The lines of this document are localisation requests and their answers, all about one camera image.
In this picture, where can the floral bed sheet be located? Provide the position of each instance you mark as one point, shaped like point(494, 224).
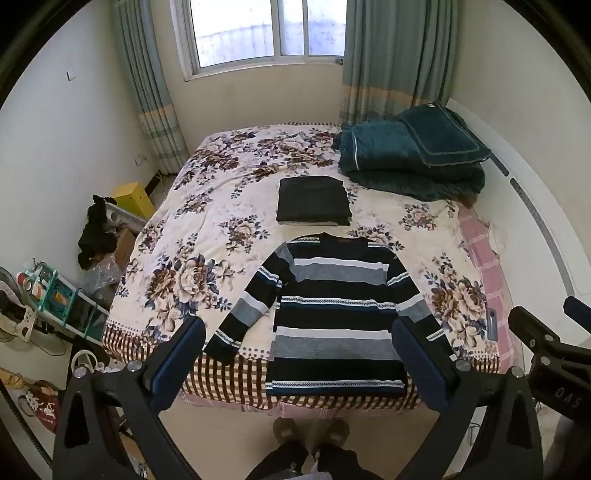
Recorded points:
point(207, 221)

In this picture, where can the person's right leg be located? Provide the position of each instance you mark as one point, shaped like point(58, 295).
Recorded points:
point(344, 464)

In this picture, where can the teal storage cart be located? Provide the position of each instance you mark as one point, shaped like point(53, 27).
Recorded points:
point(60, 300)

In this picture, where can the white cloth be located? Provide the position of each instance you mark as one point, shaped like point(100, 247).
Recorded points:
point(498, 237)

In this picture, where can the wall outlet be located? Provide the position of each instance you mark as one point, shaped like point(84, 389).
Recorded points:
point(141, 159)

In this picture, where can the white headboard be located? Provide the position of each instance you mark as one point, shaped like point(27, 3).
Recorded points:
point(531, 184)

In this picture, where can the striped knit sweater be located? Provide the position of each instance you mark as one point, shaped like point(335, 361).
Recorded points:
point(332, 332)

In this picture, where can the black garment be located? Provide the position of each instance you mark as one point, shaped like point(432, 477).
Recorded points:
point(94, 230)

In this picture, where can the pink checkered sheet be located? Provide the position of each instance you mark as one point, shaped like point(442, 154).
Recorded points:
point(489, 277)

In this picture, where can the window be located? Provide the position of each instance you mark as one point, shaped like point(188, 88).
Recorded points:
point(268, 32)

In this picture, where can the grey phone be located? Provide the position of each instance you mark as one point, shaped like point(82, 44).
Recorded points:
point(492, 325)

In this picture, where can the folded teal quilt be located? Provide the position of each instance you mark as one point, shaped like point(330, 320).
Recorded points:
point(392, 170)

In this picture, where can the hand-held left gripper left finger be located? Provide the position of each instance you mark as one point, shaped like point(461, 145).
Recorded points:
point(179, 356)

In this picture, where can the folded dark clothes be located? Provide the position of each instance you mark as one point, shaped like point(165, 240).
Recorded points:
point(311, 201)

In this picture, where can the teal pillow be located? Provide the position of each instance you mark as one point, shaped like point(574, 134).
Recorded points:
point(443, 134)

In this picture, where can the red bag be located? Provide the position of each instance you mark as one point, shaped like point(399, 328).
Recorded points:
point(44, 406)

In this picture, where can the yellow box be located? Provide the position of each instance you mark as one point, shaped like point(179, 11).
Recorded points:
point(134, 199)

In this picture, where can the grey-green curtain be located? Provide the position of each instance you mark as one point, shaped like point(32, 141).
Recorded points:
point(150, 92)
point(392, 55)

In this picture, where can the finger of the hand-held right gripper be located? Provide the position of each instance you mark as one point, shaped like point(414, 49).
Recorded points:
point(531, 325)
point(578, 308)

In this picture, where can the person's leg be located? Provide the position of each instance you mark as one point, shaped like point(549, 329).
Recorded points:
point(277, 464)
point(344, 464)

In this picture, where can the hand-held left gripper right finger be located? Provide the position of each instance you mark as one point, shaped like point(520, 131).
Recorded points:
point(416, 356)

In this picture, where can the cardboard box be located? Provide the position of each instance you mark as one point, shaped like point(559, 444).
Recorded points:
point(125, 249)

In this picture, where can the clear plastic bag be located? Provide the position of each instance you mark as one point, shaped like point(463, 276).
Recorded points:
point(101, 277)

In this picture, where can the person's left leg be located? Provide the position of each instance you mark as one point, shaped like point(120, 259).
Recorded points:
point(277, 464)

